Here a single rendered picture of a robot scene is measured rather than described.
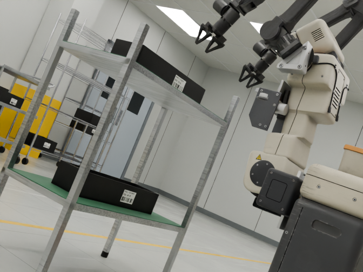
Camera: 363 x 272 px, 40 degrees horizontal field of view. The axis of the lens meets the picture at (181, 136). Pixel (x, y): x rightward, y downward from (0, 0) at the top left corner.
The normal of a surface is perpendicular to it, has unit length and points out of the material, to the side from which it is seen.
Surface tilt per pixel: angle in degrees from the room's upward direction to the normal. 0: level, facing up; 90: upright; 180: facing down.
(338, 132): 90
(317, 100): 90
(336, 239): 90
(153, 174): 90
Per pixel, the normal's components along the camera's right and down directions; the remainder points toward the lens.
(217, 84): -0.51, -0.26
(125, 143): 0.77, 0.28
